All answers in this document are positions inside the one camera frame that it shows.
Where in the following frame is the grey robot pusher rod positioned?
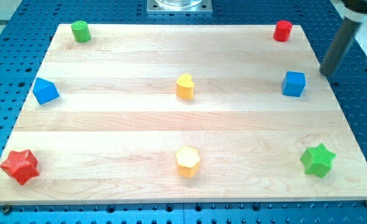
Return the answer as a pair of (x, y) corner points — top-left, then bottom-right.
(319, 0), (367, 77)

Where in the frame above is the yellow hexagon block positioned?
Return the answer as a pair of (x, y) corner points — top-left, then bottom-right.
(175, 147), (200, 178)

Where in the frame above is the left board clamp screw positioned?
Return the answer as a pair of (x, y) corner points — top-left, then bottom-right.
(0, 205), (12, 215)

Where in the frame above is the green cylinder block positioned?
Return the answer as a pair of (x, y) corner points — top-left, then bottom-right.
(71, 21), (91, 43)

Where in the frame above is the red cylinder block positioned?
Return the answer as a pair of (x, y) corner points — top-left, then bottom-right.
(273, 20), (293, 42)

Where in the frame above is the wooden board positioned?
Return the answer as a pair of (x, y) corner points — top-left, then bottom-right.
(0, 24), (367, 205)

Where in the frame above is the blue triangular block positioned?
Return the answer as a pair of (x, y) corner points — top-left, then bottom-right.
(32, 78), (60, 105)

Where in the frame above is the yellow heart block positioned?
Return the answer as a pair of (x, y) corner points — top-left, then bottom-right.
(176, 74), (195, 100)

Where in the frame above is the blue cube block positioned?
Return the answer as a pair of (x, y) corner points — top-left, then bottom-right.
(282, 71), (306, 97)

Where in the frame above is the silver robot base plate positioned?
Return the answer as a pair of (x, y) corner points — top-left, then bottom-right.
(146, 0), (213, 14)

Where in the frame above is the green star block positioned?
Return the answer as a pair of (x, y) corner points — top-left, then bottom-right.
(300, 144), (337, 178)

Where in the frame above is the red star block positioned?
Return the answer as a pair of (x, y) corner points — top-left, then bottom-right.
(0, 149), (40, 185)

